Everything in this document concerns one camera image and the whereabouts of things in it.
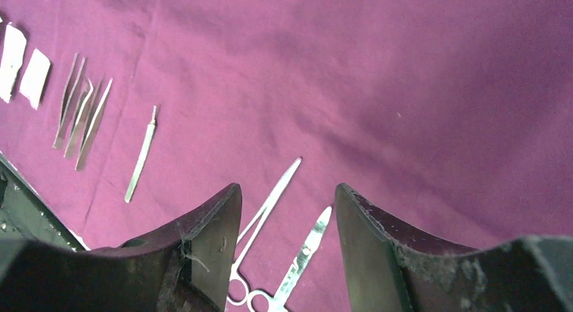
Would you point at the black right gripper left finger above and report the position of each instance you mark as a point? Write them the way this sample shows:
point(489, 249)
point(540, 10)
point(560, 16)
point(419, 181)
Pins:
point(184, 265)

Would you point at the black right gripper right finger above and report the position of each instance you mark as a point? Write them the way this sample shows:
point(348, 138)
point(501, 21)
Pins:
point(391, 265)

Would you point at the steel surgical forceps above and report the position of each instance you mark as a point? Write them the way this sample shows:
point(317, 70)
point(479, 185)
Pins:
point(256, 225)

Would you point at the remaining steel instrument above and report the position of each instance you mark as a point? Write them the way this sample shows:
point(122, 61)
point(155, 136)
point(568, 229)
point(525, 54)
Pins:
point(140, 163)

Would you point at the steel tweezers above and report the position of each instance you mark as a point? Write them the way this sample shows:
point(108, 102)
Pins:
point(68, 97)
point(94, 122)

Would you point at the steel scalpel handle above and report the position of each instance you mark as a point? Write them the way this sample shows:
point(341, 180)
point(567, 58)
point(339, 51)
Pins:
point(80, 117)

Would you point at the small white sterile packet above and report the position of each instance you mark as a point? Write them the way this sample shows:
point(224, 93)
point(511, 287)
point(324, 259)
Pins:
point(34, 78)

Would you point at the purple cloth wrap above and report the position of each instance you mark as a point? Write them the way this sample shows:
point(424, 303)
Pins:
point(453, 115)

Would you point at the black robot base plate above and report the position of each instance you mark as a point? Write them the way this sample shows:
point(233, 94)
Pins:
point(24, 215)

